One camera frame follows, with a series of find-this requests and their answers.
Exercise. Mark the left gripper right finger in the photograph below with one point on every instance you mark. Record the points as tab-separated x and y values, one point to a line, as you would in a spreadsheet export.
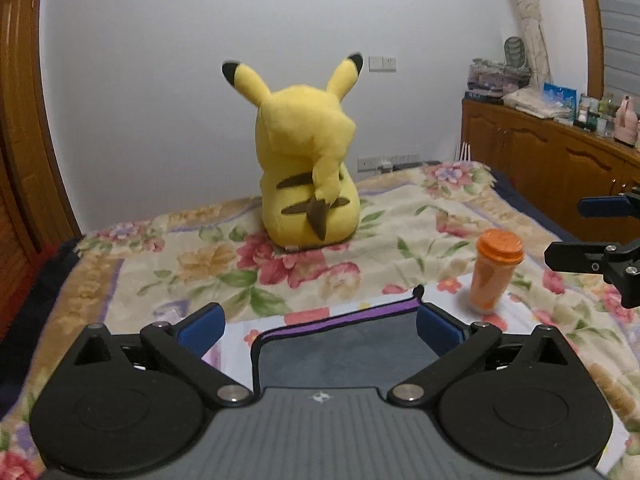
459	348

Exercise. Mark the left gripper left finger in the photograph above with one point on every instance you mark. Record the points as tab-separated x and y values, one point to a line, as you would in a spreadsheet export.
180	348

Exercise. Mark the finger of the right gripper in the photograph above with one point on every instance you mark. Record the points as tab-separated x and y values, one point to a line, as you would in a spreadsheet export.
614	206
618	264

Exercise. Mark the purple and grey towel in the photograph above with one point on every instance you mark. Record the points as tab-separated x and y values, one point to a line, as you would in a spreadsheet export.
376	347

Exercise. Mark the wooden room door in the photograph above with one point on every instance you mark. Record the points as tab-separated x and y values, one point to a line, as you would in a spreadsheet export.
26	143

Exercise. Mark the wooden sideboard cabinet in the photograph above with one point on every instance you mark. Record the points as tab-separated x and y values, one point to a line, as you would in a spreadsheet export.
554	166

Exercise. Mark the dark blue bed sheet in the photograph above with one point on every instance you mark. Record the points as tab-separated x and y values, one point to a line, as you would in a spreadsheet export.
507	192

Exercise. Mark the orange lidded cup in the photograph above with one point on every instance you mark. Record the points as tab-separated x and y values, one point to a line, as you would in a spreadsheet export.
499	253

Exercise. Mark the blue box on cabinet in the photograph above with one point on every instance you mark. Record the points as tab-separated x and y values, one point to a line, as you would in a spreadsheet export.
562	100

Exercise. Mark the floral bed blanket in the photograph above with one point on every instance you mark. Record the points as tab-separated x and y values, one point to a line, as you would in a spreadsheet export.
417	227

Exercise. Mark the stack of folded fabrics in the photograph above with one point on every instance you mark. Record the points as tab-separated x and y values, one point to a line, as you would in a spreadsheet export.
490	82

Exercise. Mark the green fan on cabinet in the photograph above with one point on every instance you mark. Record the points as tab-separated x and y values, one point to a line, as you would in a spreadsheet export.
515	52

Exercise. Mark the yellow Pikachu plush toy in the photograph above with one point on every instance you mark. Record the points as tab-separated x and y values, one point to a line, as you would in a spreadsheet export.
302	136

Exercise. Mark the beige patterned curtain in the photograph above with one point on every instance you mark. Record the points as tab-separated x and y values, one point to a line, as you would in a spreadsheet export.
530	16

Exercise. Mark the white wall socket strip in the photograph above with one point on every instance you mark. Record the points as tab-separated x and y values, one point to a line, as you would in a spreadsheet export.
388	163

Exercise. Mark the white wall switch plate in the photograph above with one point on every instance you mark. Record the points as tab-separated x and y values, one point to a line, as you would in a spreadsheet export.
382	64

